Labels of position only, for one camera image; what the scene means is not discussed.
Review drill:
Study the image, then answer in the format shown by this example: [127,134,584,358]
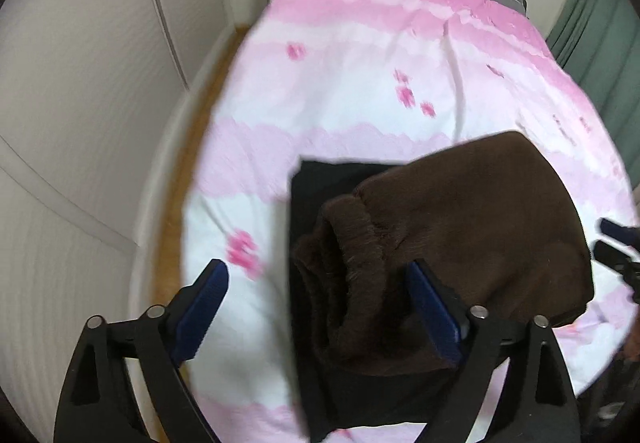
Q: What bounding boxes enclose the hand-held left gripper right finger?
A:
[406,259,583,443]

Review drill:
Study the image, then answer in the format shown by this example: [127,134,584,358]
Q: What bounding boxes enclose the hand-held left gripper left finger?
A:
[52,259,231,443]

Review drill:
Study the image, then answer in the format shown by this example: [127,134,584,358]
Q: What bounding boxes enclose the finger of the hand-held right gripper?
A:
[599,218,640,245]
[592,240,640,276]

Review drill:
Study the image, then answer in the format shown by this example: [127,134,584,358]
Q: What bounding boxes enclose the brown fleece pants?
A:
[291,130,596,376]

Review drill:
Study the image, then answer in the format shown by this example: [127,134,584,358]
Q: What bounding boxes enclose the black folded garment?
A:
[289,159,451,443]

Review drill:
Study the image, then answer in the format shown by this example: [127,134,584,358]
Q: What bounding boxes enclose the green curtain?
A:
[545,0,640,159]

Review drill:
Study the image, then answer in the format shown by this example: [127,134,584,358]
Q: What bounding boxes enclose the pink floral bedspread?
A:
[180,0,631,443]

